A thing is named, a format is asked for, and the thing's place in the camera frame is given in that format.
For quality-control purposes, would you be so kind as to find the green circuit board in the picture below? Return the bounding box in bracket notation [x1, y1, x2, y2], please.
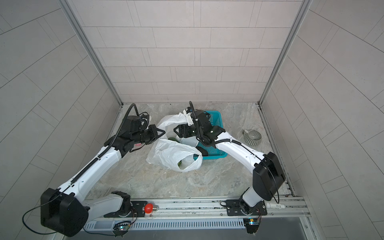
[243, 218, 261, 234]
[113, 221, 132, 238]

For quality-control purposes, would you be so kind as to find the green spotted fruit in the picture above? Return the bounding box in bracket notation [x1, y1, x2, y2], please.
[168, 138, 178, 143]

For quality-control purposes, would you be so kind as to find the red emergency stop button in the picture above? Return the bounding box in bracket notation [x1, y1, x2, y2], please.
[144, 203, 158, 215]

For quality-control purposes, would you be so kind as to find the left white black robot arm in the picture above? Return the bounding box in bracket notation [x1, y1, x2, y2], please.
[41, 115, 166, 237]

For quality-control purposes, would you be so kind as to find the right green circuit board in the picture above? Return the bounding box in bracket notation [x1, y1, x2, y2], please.
[243, 218, 261, 234]

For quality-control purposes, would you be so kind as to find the aluminium mounting rail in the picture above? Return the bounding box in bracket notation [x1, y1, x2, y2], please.
[81, 195, 311, 222]

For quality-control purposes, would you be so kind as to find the white vent grille strip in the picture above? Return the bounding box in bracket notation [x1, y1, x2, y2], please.
[85, 218, 245, 232]

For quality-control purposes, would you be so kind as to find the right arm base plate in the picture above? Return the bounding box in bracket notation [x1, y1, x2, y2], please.
[221, 200, 268, 216]

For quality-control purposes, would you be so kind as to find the left green circuit board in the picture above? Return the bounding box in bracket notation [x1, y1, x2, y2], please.
[113, 221, 132, 238]

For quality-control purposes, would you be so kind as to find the left black corrugated cable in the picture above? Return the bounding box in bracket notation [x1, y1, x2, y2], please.
[70, 103, 140, 184]

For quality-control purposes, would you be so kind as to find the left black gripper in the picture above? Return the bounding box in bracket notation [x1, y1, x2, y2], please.
[131, 124, 167, 145]

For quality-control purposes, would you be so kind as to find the teal plastic basket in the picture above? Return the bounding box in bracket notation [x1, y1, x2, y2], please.
[192, 110, 227, 160]

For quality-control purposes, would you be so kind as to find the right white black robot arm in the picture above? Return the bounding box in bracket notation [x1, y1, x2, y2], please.
[174, 102, 286, 215]

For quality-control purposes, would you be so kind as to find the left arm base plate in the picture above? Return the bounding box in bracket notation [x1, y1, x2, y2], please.
[103, 201, 148, 218]

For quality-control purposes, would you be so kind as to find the white plastic bag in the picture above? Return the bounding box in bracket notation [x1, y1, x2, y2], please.
[146, 111, 203, 173]

